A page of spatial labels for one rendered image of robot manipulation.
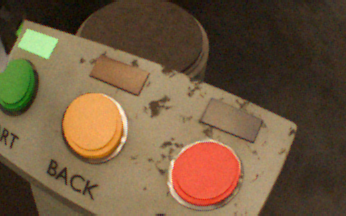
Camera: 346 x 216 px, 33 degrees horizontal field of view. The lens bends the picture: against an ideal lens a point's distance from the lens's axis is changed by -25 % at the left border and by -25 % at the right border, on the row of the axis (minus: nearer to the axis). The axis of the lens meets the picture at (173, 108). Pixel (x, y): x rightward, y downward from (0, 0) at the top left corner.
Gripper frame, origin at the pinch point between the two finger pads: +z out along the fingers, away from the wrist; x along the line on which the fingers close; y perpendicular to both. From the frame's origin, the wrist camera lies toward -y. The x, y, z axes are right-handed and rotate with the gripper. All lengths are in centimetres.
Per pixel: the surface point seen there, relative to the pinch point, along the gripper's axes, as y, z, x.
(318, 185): -24, 79, 29
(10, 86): 0.4, 5.5, 0.0
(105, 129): 0.0, 5.6, 8.6
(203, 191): 1.2, 5.6, 15.3
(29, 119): 1.6, 6.6, 2.5
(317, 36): -61, 93, 18
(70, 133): 1.2, 5.5, 6.5
